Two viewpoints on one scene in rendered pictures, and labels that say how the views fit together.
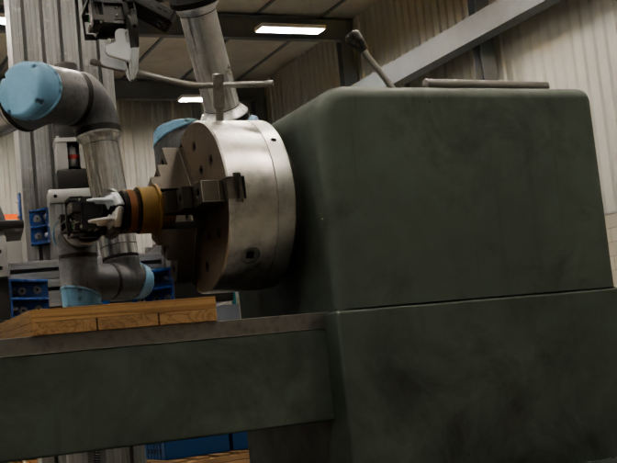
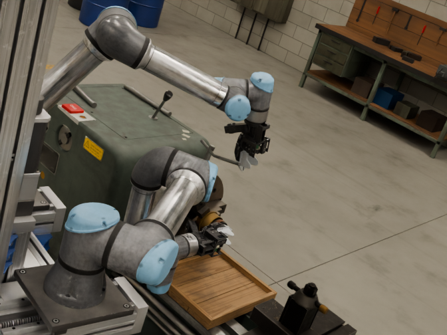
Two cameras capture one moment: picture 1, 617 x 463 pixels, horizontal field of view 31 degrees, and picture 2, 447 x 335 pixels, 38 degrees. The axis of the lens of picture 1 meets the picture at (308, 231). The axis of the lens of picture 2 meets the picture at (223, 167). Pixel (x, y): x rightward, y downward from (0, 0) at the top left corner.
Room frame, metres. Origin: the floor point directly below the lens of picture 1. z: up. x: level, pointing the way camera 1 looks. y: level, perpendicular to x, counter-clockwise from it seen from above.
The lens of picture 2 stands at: (3.00, 2.06, 2.16)
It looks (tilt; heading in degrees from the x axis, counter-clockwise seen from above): 23 degrees down; 241
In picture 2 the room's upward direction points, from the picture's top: 19 degrees clockwise
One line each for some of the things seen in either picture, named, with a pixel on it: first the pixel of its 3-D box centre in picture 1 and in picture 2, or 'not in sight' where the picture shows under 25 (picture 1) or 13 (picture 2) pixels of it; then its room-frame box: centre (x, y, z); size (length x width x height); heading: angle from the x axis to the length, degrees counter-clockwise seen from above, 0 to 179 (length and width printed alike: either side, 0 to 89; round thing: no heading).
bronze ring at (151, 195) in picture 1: (146, 209); (211, 224); (1.99, 0.28, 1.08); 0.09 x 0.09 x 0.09; 25
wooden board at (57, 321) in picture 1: (99, 323); (214, 285); (1.94, 0.37, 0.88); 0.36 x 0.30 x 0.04; 25
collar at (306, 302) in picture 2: not in sight; (307, 296); (1.86, 0.75, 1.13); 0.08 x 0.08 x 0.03
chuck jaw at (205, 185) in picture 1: (201, 197); (214, 209); (1.93, 0.18, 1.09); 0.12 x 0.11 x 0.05; 25
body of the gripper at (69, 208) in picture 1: (88, 219); (205, 241); (2.05, 0.40, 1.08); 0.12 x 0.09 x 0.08; 24
